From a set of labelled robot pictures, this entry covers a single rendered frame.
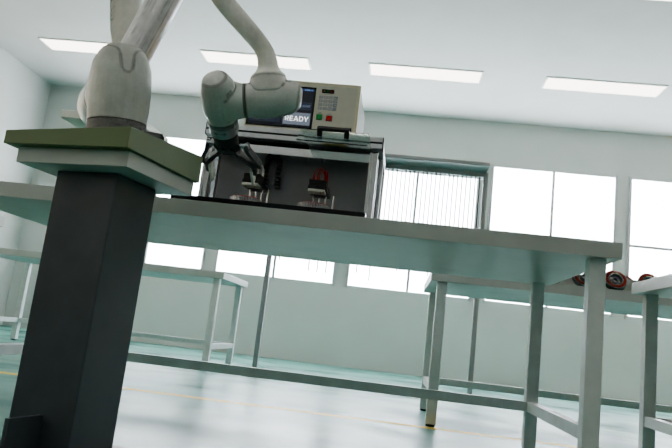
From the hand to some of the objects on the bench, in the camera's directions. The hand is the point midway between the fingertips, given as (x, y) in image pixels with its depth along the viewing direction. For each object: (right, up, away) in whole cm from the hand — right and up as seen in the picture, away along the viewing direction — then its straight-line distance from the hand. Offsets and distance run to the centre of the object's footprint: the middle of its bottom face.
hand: (233, 177), depth 227 cm
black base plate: (+13, -15, +20) cm, 28 cm away
